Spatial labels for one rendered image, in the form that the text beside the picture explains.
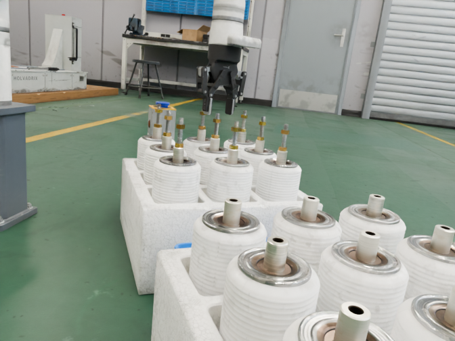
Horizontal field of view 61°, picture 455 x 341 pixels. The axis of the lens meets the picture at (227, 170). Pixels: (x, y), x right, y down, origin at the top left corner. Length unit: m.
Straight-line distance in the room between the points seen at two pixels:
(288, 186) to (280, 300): 0.50
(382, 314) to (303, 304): 0.11
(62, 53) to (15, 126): 3.41
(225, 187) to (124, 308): 0.30
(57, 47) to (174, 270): 4.00
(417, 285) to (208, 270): 0.25
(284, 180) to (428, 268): 0.41
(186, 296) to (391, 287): 0.23
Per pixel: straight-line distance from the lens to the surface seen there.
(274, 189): 0.84
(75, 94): 4.23
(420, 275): 0.53
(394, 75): 5.89
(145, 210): 0.72
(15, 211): 1.14
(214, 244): 0.47
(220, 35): 0.88
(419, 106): 6.00
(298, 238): 0.52
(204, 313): 0.45
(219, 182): 0.79
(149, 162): 0.88
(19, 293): 0.84
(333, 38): 5.83
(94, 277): 0.87
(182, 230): 0.76
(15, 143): 1.10
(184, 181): 0.75
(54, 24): 4.54
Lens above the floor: 0.44
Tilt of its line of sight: 14 degrees down
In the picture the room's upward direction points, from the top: 6 degrees clockwise
